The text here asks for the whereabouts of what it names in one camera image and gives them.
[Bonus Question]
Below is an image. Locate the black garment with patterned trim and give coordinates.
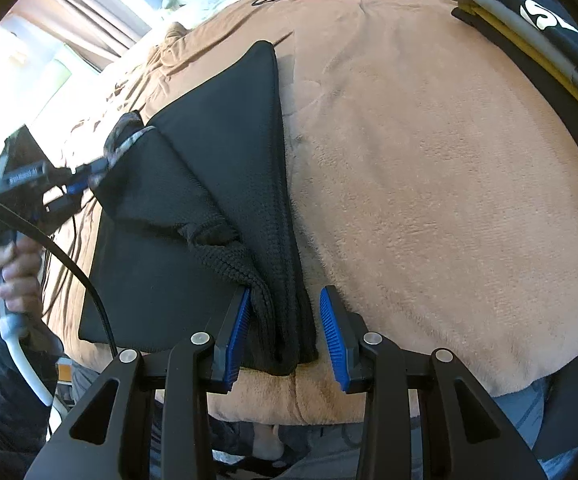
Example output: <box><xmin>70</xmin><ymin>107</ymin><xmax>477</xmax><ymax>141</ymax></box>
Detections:
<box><xmin>80</xmin><ymin>41</ymin><xmax>318</xmax><ymax>376</ymax></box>

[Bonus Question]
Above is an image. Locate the person's left forearm dark sleeve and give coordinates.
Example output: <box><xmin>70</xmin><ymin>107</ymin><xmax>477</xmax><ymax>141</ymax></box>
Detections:
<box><xmin>0</xmin><ymin>336</ymin><xmax>50</xmax><ymax>479</ymax></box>

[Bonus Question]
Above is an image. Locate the person's left hand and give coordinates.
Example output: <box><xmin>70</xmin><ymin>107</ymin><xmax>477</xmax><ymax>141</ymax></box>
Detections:
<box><xmin>0</xmin><ymin>235</ymin><xmax>42</xmax><ymax>318</ymax></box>

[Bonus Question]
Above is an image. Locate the pink curtain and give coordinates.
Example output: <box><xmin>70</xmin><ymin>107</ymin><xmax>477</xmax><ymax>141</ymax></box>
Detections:
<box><xmin>1</xmin><ymin>0</ymin><xmax>150</xmax><ymax>70</ymax></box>

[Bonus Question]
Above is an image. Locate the orange-brown bed blanket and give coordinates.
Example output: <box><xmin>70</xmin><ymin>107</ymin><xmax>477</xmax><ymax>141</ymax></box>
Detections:
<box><xmin>42</xmin><ymin>0</ymin><xmax>578</xmax><ymax>426</ymax></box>

